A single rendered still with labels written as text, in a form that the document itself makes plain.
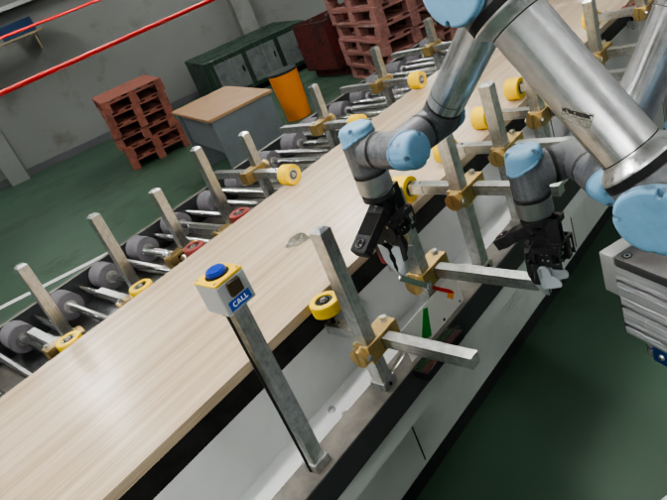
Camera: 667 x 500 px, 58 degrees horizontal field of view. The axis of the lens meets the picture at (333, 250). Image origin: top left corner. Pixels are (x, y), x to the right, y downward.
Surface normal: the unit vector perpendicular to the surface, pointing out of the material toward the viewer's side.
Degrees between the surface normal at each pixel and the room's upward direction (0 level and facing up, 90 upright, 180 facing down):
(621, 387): 0
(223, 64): 90
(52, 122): 90
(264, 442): 90
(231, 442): 90
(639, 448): 0
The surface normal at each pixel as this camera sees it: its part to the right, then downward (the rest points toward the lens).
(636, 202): -0.59, 0.64
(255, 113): 0.47, 0.25
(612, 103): -0.02, -0.04
